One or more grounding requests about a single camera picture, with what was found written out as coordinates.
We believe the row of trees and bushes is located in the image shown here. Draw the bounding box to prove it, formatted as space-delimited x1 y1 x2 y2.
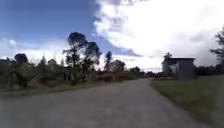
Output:
0 31 158 88

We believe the grey gravel road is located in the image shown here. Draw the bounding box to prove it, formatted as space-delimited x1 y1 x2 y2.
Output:
0 78 214 128

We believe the grey shed building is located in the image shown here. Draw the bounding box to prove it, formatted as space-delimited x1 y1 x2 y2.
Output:
161 57 197 81

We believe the dry grass strip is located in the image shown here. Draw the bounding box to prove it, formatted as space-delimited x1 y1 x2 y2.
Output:
0 79 111 99

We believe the green grass verge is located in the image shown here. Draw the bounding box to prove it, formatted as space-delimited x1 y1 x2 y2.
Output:
150 73 224 128

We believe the dark tree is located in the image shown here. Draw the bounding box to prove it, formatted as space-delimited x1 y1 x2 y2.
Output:
194 26 224 76

